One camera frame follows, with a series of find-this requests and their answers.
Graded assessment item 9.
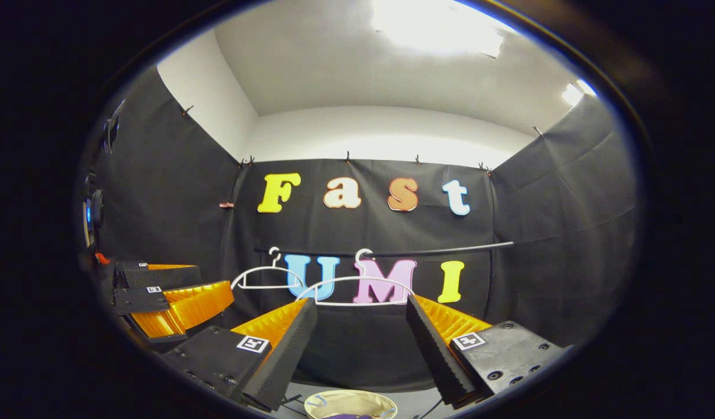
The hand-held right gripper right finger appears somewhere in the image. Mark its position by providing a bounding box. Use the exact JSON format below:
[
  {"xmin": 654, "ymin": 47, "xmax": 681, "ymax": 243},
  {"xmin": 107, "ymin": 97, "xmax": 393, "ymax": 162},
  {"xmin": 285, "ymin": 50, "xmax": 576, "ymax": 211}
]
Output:
[{"xmin": 405, "ymin": 294, "xmax": 567, "ymax": 409}]

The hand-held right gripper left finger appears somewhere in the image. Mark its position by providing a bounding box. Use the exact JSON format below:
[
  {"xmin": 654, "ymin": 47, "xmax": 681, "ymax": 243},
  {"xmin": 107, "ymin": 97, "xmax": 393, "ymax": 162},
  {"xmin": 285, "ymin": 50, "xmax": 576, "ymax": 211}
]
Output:
[{"xmin": 159, "ymin": 298, "xmax": 319, "ymax": 413}]

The cream laundry hamper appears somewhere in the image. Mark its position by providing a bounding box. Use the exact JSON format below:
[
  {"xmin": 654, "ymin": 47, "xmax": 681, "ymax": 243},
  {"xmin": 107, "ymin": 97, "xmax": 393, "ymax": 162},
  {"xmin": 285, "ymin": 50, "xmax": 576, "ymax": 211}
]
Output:
[{"xmin": 304, "ymin": 389, "xmax": 399, "ymax": 419}]

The white clothes hanger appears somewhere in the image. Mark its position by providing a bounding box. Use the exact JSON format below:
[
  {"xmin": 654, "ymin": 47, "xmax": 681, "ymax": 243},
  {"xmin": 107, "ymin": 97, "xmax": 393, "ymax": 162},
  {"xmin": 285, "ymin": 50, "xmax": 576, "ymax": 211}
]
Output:
[
  {"xmin": 295, "ymin": 248, "xmax": 416, "ymax": 307},
  {"xmin": 231, "ymin": 246, "xmax": 305, "ymax": 290}
]

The row of black clips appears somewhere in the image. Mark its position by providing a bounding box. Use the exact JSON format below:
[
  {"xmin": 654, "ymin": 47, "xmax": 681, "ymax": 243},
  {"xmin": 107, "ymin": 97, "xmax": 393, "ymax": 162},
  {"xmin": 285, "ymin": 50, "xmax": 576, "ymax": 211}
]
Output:
[{"xmin": 182, "ymin": 105, "xmax": 544, "ymax": 175}]

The small ceiling light panel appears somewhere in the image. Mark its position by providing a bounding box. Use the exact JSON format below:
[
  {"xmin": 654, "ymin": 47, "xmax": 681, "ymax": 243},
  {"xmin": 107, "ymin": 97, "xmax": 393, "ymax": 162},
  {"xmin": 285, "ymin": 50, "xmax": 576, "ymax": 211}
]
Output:
[{"xmin": 561, "ymin": 79, "xmax": 597, "ymax": 107}]

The large ceiling light panel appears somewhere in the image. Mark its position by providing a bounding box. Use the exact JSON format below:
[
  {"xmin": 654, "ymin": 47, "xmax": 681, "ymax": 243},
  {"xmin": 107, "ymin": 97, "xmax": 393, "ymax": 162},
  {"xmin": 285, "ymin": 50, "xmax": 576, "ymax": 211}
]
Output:
[{"xmin": 372, "ymin": 0, "xmax": 505, "ymax": 59}]

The black clothes rail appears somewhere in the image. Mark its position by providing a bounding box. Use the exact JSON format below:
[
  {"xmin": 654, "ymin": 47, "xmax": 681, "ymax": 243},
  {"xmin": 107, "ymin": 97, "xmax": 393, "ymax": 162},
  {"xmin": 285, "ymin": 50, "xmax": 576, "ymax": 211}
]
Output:
[{"xmin": 254, "ymin": 242, "xmax": 515, "ymax": 260}]

